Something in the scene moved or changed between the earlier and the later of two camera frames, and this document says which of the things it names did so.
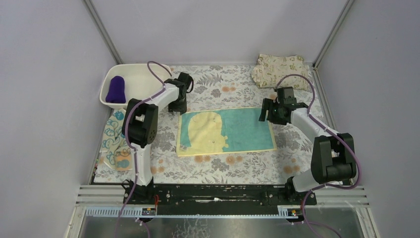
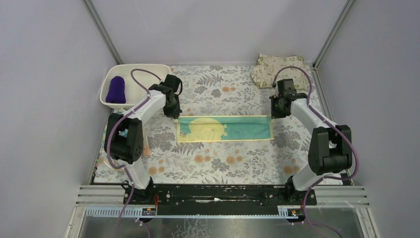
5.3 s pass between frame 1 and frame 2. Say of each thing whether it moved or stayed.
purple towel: stayed
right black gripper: moved
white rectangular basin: stayed
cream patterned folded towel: stayed
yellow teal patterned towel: moved
